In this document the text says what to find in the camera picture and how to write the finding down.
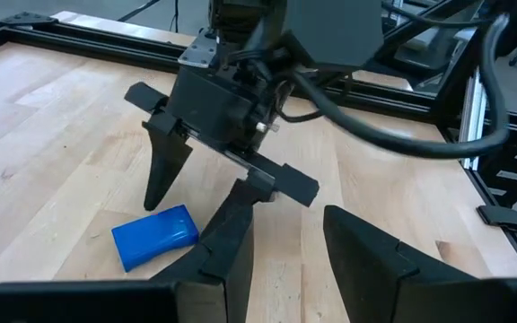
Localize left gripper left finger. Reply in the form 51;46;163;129
150;217;255;323

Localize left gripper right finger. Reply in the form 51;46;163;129
323;205;475;323

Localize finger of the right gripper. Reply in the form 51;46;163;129
197;170;277;239
144;111;194;212

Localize blue rectangular box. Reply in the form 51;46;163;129
111;204;200;274

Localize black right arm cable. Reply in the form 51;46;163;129
280;13;511;159

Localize black frame clip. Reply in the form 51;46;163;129
477;204;517;240

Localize silver aluminium post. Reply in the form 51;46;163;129
458;66;488;171

